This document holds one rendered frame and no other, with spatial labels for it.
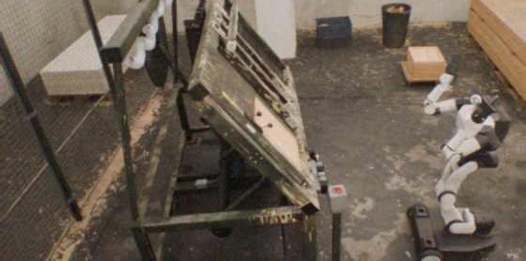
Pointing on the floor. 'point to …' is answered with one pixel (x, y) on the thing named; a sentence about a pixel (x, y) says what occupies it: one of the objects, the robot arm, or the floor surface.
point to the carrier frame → (239, 170)
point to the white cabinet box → (275, 7)
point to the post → (336, 237)
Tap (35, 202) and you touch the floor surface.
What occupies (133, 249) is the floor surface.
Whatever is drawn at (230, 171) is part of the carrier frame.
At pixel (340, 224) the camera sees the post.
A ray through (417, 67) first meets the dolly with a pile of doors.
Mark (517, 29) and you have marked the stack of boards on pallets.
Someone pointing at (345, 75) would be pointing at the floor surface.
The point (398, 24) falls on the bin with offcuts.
